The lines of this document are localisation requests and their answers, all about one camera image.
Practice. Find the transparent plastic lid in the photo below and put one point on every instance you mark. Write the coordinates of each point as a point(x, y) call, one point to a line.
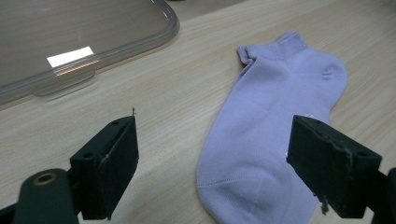
point(62, 31)

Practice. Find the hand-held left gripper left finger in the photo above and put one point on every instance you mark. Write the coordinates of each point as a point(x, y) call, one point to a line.
point(109, 161)

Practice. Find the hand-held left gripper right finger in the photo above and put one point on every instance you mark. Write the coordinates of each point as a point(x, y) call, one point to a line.
point(330, 161)

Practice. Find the purple ankle sock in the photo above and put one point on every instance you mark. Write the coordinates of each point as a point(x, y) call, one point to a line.
point(264, 124)

